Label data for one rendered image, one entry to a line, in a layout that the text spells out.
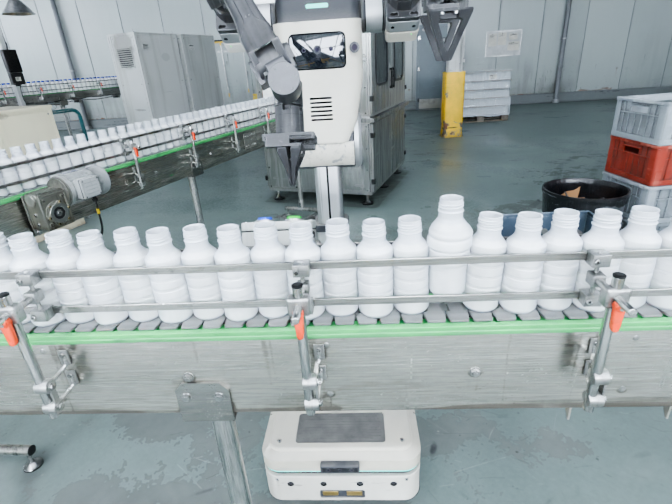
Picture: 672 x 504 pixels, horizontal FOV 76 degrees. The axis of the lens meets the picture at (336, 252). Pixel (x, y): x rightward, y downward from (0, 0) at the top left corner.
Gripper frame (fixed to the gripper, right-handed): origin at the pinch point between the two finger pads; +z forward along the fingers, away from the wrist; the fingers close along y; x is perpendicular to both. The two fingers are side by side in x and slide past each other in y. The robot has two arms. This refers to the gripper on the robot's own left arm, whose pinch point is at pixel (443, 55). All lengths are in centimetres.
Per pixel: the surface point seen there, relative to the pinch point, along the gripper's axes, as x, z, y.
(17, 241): 71, 24, -18
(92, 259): 59, 27, -18
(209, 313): 41, 38, -18
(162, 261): 47, 28, -18
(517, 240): -9.6, 27.2, -16.6
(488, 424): -33, 140, 55
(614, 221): -23.4, 24.4, -17.0
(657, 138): -141, 47, 160
